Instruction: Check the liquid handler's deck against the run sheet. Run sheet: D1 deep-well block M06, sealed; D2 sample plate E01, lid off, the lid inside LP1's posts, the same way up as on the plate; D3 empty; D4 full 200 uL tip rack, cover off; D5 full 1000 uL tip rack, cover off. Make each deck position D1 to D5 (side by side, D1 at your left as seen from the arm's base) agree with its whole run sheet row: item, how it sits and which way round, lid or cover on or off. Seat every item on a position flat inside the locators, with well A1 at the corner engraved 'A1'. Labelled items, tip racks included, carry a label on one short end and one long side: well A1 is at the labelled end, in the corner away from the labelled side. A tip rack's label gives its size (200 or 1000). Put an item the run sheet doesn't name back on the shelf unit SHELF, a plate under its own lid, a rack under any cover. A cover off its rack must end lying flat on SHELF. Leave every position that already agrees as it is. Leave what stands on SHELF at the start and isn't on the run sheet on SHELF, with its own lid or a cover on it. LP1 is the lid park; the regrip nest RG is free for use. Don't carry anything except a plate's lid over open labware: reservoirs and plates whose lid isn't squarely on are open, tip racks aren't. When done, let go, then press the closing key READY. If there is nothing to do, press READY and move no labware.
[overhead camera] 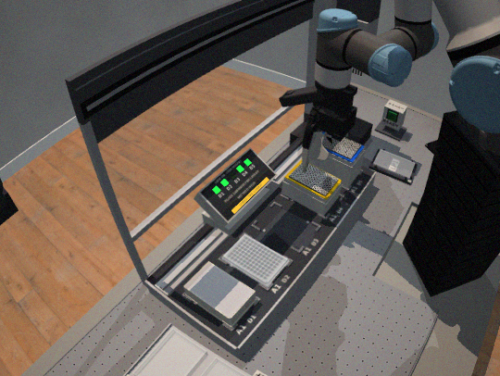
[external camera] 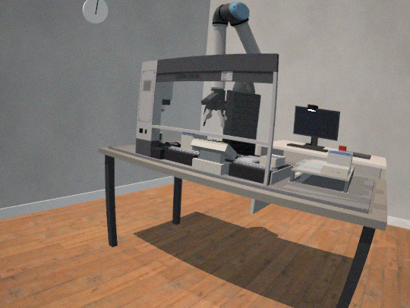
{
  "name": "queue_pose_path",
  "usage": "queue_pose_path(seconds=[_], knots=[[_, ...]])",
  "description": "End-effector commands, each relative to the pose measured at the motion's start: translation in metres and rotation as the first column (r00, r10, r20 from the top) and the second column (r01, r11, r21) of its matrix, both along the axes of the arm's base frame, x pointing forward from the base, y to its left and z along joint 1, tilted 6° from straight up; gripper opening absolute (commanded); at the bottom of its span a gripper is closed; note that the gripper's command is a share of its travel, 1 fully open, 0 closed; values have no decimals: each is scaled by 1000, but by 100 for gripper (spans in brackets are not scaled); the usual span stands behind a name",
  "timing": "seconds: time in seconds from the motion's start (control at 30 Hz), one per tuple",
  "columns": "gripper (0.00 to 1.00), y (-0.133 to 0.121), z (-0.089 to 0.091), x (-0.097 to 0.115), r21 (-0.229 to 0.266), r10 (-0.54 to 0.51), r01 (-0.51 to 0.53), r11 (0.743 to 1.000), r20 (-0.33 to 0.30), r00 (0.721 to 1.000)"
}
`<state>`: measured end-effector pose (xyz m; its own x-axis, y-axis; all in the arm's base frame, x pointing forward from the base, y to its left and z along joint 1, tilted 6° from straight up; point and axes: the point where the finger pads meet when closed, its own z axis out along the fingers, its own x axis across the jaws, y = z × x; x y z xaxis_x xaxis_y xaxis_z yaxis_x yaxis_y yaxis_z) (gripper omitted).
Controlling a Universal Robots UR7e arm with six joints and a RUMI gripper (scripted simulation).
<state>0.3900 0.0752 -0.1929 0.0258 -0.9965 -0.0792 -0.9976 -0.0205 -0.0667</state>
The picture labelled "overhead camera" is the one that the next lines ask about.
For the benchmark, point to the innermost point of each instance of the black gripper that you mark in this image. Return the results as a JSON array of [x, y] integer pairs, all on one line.
[[334, 109]]

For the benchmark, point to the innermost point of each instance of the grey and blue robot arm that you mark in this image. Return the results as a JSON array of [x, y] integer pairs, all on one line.
[[473, 48]]

